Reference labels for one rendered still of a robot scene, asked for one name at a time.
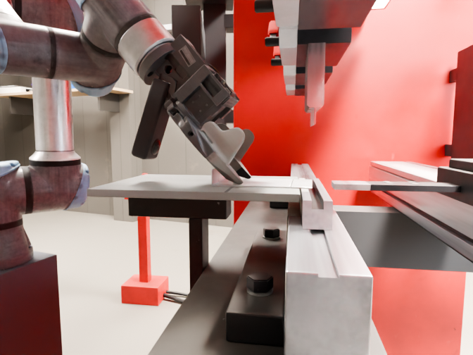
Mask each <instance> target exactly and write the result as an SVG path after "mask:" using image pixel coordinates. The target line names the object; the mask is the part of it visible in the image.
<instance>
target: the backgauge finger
mask: <svg viewBox="0 0 473 355"><path fill-rule="evenodd" d="M332 187H333V189H337V190H368V191H370V190H371V191H400V192H437V193H439V194H442V195H444V196H447V197H450V198H452V199H455V200H458V201H461V202H462V203H465V204H468V205H470V206H473V158H452V159H450V160H449V167H445V166H440V167H438V169H437V181H436V182H389V181H383V182H380V181H340V180H332Z"/></svg>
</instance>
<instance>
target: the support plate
mask: <svg viewBox="0 0 473 355"><path fill-rule="evenodd" d="M251 178H271V179H293V181H294V179H298V177H277V176H251ZM229 188H230V187H221V186H211V175H152V174H145V175H140V176H136V177H131V178H128V179H125V180H120V181H117V182H112V183H108V184H105V185H100V186H97V187H92V188H89V189H87V196H88V197H124V198H150V199H200V200H225V201H276V202H300V190H299V189H294V188H291V187H290V188H269V187H238V188H232V189H230V191H228V192H225V191H226V190H227V189H229Z"/></svg>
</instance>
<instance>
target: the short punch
mask: <svg viewBox="0 0 473 355"><path fill-rule="evenodd" d="M325 48H326V42H323V43H308V50H307V54H306V59H305V110H304V111H305V112H306V113H310V126H313V125H314V124H316V113H317V112H318V111H319V110H320V109H321V108H322V106H323V105H324V74H325Z"/></svg>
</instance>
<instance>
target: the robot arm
mask: <svg viewBox="0 0 473 355"><path fill-rule="evenodd" d="M83 12H85V17H84V13H83ZM125 62H126V63H127V65H128V66H129V67H130V68H131V69H132V70H133V72H134V73H135V74H136V75H138V76H139V77H140V78H141V79H142V80H143V81H144V83H145V84H146V85H150V86H151V88H150V90H149V95H148V97H147V100H146V104H145V107H144V111H143V114H142V117H141V121H140V124H139V128H138V130H137V135H136V137H135V141H134V144H133V147H132V155H133V156H135V157H137V158H141V159H144V160H145V159H155V158H157V156H158V152H159V149H160V146H161V143H162V140H163V136H164V133H165V129H166V127H167V124H168V120H169V117H171V118H172V119H173V121H174V122H175V124H176V125H177V126H178V127H179V128H180V130H181V131H182V132H183V133H184V135H185V136H186V138H187V139H188V140H189V141H190V142H191V143H192V144H193V145H194V147H195V148H196V149H197V150H198V151H199V152H200V154H201V155H202V156H203V157H204V158H206V159H207V161H208V162H209V163H210V164H211V165H212V166H213V167H214V168H215V169H216V170H217V171H218V172H219V173H220V174H221V175H222V176H223V177H224V178H225V179H227V180H229V181H232V182H234V183H236V184H238V185H240V184H242V183H243V181H242V179H241V178H240V177H243V178H246V179H250V178H251V175H250V174H249V172H248V171H247V170H246V168H245V167H244V165H243V164H242V163H241V161H240V160H241V159H242V158H243V156H244V154H245V153H246V152H247V150H248V148H249V147H250V146H251V144H252V143H253V140H254V134H253V133H252V132H251V131H250V130H249V129H244V130H242V129H241V128H239V127H235V128H232V129H229V128H228V127H227V126H226V125H225V124H223V123H218V124H216V123H215V122H216V121H217V120H218V119H219V118H221V119H223V118H224V117H225V116H226V115H227V114H228V113H229V112H230V111H232V109H231V108H233V107H234V106H235V105H236V104H237V103H238V101H240V99H239V98H238V96H237V95H236V93H235V92H234V91H233V90H232V89H231V88H230V87H229V86H228V85H227V83H226V82H225V80H223V79H222V78H221V77H220V73H219V72H218V70H217V69H216V68H215V67H213V66H212V65H208V64H207V63H206V62H205V61H204V60H203V58H202V57H201V56H200V55H199V53H198V52H197V51H196V50H195V47H194V46H193V44H192V43H191V42H190V41H189V40H188V39H186V38H185V37H183V36H182V35H181V34H180V35H179V36H178V37H177V38H176V39H174V38H173V37H172V35H171V34H170V33H169V32H168V31H167V30H166V29H165V27H164V26H163V25H162V24H161V23H160V21H159V20H158V19H157V17H155V15H154V14H153V13H152V12H151V11H150V10H149V8H148V7H147V6H146V4H145V3H144V2H143V1H142V0H0V74H2V75H17V76H24V77H32V95H33V109H34V135H35V148H36V151H35V152H34V153H33V155H31V157H29V163H30V165H29V166H20V164H19V162H18V161H2V162H0V270H6V269H9V268H14V267H16V266H20V265H22V264H24V263H27V262H28V261H30V260H32V259H33V257H34V251H33V246H32V244H31V242H30V239H29V237H28V236H27V233H26V231H25V229H24V227H23V215H25V214H31V213H42V212H49V211H60V210H62V211H66V210H68V209H71V208H78V207H81V206H82V205H83V204H84V202H85V201H86V199H87V189H89V183H90V176H89V169H88V167H87V165H86V164H83V163H81V157H80V156H79V155H77V154H76V153H75V151H74V139H73V119H72V85H73V87H74V88H75V89H76V90H78V91H79V92H81V93H85V94H88V96H94V97H100V96H105V95H107V94H109V93H110V92H111V91H112V90H113V88H114V86H115V83H116V82H117V81H118V80H119V79H120V76H121V73H122V68H123V66H124V64H125ZM211 67H212V68H213V69H214V70H213V69H212V68H211ZM71 83H72V85H71Z"/></svg>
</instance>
